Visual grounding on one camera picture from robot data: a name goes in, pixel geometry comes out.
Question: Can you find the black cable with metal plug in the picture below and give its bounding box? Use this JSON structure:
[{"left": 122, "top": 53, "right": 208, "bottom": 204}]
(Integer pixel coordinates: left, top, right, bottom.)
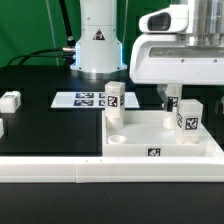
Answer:
[{"left": 58, "top": 0, "right": 76, "bottom": 54}]

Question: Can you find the white square table top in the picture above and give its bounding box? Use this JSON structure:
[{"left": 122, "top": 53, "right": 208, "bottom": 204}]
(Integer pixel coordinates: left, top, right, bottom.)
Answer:
[{"left": 102, "top": 110, "right": 224, "bottom": 157}]

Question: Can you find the white part at left edge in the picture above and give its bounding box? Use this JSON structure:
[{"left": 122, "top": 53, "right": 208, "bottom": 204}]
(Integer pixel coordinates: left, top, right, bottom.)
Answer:
[{"left": 0, "top": 118, "right": 4, "bottom": 139}]

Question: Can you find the black cable bundle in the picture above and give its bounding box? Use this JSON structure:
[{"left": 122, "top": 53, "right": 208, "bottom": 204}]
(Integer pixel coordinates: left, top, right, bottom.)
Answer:
[{"left": 6, "top": 48, "right": 76, "bottom": 67}]

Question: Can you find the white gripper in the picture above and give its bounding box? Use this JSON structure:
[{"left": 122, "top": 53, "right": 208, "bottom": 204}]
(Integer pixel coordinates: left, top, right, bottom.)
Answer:
[{"left": 130, "top": 3, "right": 224, "bottom": 112}]

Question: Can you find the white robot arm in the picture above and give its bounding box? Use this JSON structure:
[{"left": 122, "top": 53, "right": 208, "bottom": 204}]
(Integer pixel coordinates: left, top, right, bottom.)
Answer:
[{"left": 70, "top": 0, "right": 224, "bottom": 88}]

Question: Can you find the white L-shaped obstacle fence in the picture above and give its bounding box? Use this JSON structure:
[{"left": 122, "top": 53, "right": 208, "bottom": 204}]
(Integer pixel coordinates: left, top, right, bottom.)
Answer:
[{"left": 0, "top": 154, "right": 224, "bottom": 183}]

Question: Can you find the white marker sheet with tags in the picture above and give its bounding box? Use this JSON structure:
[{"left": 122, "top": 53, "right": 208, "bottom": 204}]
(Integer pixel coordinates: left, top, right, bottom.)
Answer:
[{"left": 50, "top": 91, "right": 140, "bottom": 109}]

